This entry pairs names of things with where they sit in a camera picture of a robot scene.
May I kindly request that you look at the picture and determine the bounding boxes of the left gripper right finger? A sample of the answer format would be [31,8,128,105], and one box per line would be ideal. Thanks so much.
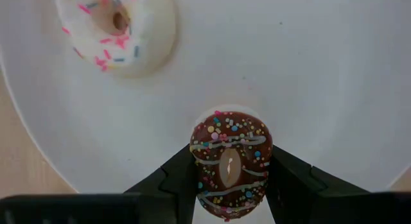
[265,145,370,224]

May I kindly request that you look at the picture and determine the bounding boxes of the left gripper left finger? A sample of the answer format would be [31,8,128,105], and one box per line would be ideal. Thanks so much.
[125,143,200,224]

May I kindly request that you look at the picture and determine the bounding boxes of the small chocolate sprinkled donut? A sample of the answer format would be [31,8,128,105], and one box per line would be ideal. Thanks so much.
[189,110,274,222]

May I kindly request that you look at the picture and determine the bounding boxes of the small white sprinkled donut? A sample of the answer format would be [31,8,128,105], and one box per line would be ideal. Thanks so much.
[53,0,177,79]

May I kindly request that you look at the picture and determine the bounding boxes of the white round plate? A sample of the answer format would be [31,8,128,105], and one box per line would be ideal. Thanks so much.
[0,0,411,224]

